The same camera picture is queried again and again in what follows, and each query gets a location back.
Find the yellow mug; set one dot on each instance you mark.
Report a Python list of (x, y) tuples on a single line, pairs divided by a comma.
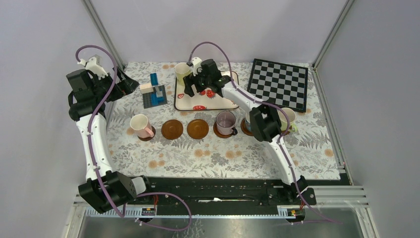
[(182, 70)]

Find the strawberry print serving tray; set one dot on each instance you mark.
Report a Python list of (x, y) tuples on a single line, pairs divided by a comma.
[(205, 100)]

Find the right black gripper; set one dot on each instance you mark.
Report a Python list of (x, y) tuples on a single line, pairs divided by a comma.
[(189, 81)]

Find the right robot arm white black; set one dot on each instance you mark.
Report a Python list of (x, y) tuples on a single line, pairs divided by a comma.
[(264, 118)]

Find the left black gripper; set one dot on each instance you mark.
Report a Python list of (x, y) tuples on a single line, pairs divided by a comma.
[(125, 86)]

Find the black white chessboard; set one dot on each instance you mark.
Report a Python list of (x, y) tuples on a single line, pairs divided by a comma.
[(284, 85)]

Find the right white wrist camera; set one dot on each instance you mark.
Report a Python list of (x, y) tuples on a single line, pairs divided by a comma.
[(194, 64)]

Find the toy block stack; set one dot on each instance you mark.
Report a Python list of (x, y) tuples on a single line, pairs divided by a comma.
[(153, 94)]

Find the grey purple mug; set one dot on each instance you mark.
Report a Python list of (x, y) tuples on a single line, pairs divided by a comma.
[(225, 123)]

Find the blue mug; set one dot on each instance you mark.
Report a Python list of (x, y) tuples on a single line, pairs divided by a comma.
[(247, 122)]

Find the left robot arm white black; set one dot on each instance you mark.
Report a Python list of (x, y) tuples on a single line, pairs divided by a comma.
[(105, 188)]

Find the pink mug front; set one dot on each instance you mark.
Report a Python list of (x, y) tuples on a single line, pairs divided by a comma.
[(141, 126)]

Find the floral tablecloth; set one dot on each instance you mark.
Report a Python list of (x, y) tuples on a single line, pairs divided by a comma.
[(239, 156)]

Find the green mug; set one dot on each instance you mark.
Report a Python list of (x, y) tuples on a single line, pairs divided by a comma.
[(287, 124)]

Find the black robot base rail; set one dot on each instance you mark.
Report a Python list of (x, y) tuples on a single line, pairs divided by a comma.
[(211, 196)]

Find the dark walnut coaster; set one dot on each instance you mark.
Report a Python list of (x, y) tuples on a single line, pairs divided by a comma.
[(148, 138)]

